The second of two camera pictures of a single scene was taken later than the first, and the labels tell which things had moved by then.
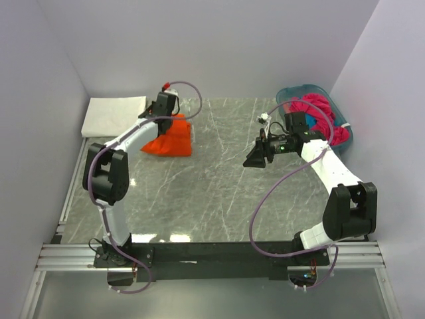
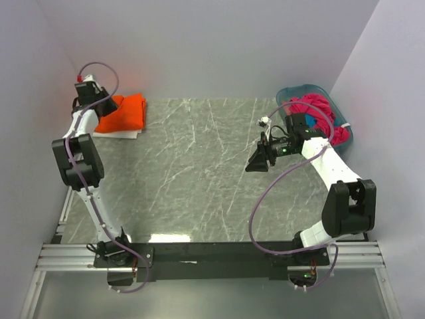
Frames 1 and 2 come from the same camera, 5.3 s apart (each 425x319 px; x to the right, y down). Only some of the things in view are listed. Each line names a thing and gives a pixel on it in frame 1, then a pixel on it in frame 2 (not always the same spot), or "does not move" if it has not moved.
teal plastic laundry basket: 286,93 does not move
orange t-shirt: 176,141 -> 131,114
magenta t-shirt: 323,127 does not move
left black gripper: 153,104 -> 111,106
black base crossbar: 156,261 does not move
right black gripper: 262,149 does not move
